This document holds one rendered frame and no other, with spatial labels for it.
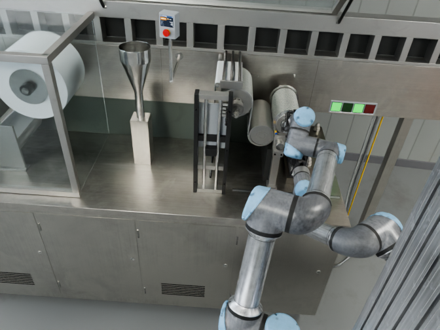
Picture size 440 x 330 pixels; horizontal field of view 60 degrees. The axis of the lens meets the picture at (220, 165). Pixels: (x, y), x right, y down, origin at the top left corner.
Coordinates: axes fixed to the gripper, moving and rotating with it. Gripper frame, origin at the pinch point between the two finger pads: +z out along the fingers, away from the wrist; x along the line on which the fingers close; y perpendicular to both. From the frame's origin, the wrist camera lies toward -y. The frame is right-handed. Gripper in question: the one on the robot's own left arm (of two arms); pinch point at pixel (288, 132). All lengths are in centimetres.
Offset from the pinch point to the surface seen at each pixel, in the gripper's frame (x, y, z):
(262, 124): 12.0, 3.6, 3.6
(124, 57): 75, 27, -10
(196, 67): 46, 33, 21
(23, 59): 105, 16, -37
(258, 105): 12.9, 15.2, 17.8
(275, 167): 3.2, -15.9, 12.9
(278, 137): 4.0, -2.4, 3.0
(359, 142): -98, 19, 183
